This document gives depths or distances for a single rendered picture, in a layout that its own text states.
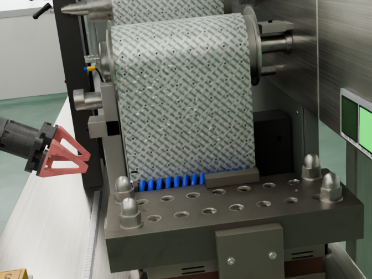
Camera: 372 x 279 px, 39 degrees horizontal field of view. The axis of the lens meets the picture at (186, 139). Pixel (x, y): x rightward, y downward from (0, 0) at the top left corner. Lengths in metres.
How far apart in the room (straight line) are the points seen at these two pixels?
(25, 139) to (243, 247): 0.41
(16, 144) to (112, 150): 0.20
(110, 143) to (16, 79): 5.72
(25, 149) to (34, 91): 5.79
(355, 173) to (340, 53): 0.49
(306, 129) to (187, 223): 0.33
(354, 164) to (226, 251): 0.50
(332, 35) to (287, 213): 0.27
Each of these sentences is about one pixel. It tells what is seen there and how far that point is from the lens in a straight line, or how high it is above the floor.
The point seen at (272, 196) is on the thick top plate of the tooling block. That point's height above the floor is 1.03.
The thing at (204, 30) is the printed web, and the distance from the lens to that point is 0.94.
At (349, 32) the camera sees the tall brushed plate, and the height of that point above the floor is 1.30.
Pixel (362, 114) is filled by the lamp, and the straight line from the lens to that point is 0.72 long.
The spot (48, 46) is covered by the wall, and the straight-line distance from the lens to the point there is 6.60.
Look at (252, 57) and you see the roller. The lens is 0.95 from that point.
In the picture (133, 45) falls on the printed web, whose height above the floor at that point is 1.28.
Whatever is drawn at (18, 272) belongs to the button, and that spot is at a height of 0.92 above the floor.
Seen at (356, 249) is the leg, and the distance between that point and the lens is 1.31.
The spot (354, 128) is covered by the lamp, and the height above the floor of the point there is 1.18.
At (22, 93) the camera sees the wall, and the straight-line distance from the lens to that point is 6.76.
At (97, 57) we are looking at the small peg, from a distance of 0.96.
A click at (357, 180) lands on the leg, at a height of 0.92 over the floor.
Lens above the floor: 1.40
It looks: 18 degrees down
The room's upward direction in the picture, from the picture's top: 6 degrees counter-clockwise
